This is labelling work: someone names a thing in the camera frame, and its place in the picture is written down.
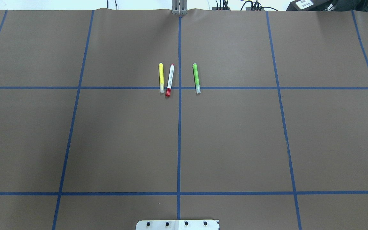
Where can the red and white marker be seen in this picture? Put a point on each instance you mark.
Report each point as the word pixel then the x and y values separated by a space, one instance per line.
pixel 170 80

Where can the green marker pen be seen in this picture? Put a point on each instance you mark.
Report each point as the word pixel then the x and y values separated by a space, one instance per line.
pixel 196 79

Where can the yellow marker pen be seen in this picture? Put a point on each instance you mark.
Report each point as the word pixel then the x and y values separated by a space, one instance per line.
pixel 161 78

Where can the black labelled box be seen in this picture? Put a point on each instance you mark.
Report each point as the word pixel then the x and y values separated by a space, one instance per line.
pixel 309 5

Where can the grey metal post bracket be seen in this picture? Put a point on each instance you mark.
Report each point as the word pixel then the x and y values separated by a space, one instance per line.
pixel 179 7

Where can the white metal mount base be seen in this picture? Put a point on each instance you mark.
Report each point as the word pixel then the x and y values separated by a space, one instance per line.
pixel 190 224

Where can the black cable plugs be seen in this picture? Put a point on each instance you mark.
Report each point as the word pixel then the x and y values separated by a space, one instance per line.
pixel 239 5

